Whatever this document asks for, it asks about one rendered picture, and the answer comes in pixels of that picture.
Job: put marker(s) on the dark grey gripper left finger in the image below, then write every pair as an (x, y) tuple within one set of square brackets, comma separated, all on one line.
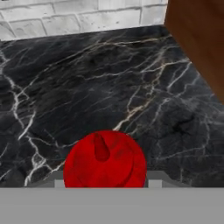
[(56, 180)]

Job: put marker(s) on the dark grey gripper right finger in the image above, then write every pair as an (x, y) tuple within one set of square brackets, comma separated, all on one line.
[(159, 180)]

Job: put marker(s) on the red ketchup bottle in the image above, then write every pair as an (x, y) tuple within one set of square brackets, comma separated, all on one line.
[(105, 163)]

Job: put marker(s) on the brown wooden cabinet side panel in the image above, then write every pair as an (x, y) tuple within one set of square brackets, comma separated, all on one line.
[(198, 40)]

